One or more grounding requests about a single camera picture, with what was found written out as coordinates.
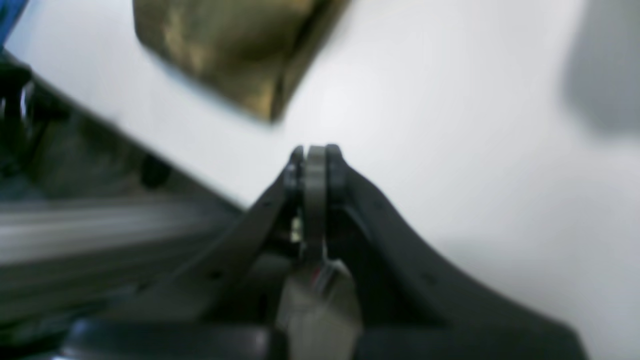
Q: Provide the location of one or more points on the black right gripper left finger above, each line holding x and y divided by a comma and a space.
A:
164, 322

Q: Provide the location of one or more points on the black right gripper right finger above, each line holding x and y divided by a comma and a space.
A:
415, 304

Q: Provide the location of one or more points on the camouflage T-shirt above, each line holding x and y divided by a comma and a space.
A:
253, 53

